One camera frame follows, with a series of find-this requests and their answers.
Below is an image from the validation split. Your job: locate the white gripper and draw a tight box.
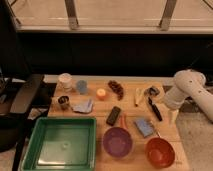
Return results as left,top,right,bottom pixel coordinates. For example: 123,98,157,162
163,86,185,124

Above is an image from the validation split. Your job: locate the orange apple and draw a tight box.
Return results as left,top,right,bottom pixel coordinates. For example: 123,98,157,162
96,88,106,100

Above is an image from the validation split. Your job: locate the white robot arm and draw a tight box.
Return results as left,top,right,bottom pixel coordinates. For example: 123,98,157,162
163,70,213,123

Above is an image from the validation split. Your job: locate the blue plastic cup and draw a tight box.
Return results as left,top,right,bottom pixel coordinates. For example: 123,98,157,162
76,80,87,94

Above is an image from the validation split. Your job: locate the dark metal cup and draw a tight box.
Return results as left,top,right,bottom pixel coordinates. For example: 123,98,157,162
58,96,70,110

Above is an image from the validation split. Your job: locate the white paper cup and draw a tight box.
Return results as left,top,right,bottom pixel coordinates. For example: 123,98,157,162
58,73,72,91

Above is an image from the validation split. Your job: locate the black marker pen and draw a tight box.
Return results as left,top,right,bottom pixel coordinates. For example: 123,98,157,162
148,97,163,121

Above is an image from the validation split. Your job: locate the small dark metal object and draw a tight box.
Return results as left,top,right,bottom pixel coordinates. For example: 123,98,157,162
144,86,160,97

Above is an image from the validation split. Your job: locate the blue sponge block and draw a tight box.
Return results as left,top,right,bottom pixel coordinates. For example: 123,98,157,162
135,118,154,137

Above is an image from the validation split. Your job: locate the red bowl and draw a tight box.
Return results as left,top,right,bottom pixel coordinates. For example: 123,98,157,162
145,137,175,169

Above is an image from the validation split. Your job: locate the black rectangular block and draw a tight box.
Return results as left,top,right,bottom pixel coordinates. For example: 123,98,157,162
106,106,121,126

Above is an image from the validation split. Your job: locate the purple bowl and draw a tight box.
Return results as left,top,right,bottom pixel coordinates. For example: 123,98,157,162
103,127,133,158

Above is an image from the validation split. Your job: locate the brown grape bunch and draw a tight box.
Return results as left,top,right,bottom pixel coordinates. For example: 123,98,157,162
108,80,124,100

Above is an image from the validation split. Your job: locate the blue grey cloth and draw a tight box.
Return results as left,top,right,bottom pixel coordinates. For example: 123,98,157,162
72,99,93,114

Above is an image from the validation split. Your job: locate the green plastic tray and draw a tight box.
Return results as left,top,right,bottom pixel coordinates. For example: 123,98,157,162
21,117,96,171

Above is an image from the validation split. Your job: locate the black office chair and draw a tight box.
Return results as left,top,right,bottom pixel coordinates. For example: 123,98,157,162
0,0,44,171

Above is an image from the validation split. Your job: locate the orange spoon handle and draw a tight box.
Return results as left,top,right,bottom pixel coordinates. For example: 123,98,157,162
120,114,127,130

